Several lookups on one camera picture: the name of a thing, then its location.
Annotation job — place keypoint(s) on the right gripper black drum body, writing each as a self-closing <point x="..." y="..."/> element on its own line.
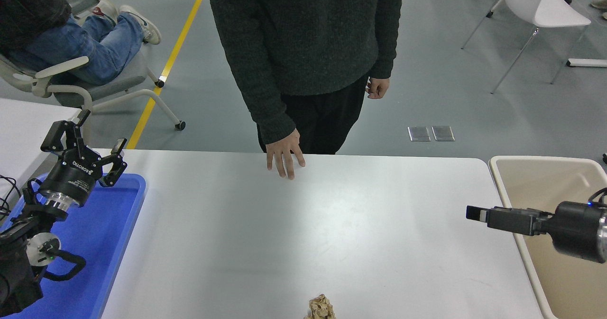
<point x="576" y="229"/>

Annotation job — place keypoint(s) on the blue plastic tray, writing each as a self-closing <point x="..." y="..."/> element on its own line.
<point x="104" y="243"/>

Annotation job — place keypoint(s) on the large pale beige bin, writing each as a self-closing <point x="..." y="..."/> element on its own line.
<point x="559" y="286"/>

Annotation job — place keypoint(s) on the white stand base bar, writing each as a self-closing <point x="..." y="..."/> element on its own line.
<point x="588" y="62"/>

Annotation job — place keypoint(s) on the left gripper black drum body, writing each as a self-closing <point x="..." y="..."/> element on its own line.
<point x="76" y="174"/>

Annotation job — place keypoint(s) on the white shell chair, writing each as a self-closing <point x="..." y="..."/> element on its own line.
<point x="555" y="13"/>

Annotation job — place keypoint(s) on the silver floor socket plate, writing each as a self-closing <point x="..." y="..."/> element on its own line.
<point x="419" y="133"/>
<point x="443" y="133"/>

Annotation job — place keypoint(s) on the person's left hand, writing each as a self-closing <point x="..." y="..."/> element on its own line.
<point x="378" y="87"/>

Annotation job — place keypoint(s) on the tan paper ball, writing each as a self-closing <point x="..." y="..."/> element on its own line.
<point x="321" y="308"/>

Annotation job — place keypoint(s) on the person's right hand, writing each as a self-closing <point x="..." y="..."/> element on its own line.
<point x="284" y="150"/>

